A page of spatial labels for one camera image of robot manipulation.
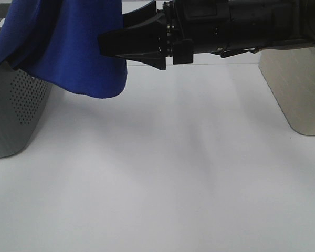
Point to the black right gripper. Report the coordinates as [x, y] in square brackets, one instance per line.
[224, 28]

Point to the blue microfibre towel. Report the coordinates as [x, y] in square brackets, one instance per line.
[56, 41]

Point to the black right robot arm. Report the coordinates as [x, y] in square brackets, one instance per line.
[313, 19]

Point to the grey perforated plastic basket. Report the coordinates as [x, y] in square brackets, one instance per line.
[22, 102]

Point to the beige plastic basket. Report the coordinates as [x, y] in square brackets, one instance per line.
[290, 75]

